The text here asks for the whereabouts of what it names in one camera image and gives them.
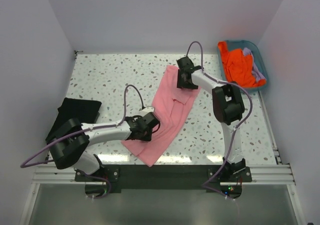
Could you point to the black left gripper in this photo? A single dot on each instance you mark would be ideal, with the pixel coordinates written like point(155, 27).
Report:
point(152, 123)

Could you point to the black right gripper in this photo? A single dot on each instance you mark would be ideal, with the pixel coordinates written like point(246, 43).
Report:
point(185, 79)

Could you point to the pink t-shirt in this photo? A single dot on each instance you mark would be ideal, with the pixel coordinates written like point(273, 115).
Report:
point(172, 107)

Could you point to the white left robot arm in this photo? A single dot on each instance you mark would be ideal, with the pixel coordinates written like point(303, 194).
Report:
point(70, 141)

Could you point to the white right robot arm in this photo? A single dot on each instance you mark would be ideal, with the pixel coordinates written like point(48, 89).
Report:
point(228, 108)

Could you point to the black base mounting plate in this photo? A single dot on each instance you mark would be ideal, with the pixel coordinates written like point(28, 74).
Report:
point(98, 183)

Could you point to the orange t-shirt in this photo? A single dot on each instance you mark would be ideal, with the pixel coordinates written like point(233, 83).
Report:
point(238, 67)

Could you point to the folded black t-shirt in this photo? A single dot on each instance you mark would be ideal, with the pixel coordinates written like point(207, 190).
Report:
point(86, 111)

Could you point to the lavender t-shirt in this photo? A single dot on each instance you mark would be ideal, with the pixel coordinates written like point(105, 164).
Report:
point(255, 71)

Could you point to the teal laundry basket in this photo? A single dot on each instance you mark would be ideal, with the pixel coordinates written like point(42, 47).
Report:
point(233, 44)

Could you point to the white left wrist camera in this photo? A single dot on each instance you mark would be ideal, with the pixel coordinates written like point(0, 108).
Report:
point(148, 109)

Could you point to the aluminium front rail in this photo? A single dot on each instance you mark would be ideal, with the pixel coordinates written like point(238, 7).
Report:
point(253, 174)

